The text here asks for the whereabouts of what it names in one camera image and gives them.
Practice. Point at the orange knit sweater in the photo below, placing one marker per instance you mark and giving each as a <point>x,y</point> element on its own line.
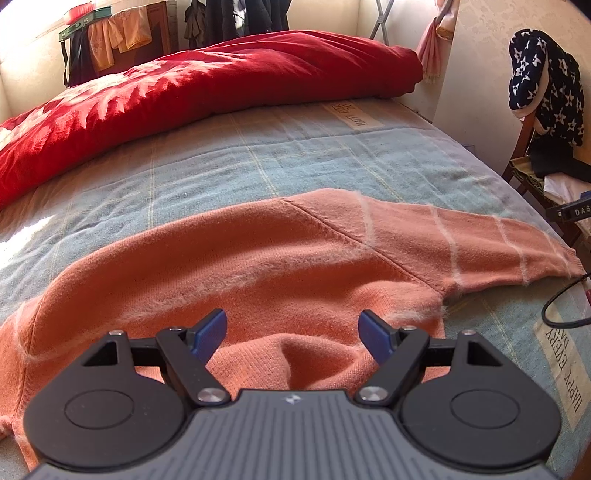
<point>293,274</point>

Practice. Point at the navy star-pattern garment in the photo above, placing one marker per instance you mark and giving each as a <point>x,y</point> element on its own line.
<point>546,82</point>

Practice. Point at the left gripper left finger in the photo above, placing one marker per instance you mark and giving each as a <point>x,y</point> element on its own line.
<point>124,400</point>

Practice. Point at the blue plaid bed sheet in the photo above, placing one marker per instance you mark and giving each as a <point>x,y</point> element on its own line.
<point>282,151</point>

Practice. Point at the metal clothes rack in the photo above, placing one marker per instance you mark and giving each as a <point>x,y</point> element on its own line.
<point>381,21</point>

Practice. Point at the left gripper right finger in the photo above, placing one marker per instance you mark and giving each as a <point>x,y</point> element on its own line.
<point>461,401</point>

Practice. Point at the red duvet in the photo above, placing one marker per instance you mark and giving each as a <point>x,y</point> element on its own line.
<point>272,69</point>

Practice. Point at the orange cloth on cabinet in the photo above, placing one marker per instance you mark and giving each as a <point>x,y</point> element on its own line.
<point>125,31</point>

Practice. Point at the dark wooden cabinet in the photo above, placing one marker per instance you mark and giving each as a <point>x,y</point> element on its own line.
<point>159,46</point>

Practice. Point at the black hanging jacket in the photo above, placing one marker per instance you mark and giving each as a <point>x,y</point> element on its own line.
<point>214,21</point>

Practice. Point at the green box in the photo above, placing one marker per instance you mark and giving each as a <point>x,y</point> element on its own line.
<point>94,16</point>

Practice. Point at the wooden chair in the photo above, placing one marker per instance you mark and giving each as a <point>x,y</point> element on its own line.
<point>539,155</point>

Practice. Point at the pink curtain right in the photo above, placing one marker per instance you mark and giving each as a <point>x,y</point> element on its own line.
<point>441,28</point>

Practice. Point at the red basin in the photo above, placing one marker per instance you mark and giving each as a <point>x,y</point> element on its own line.
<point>77,12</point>

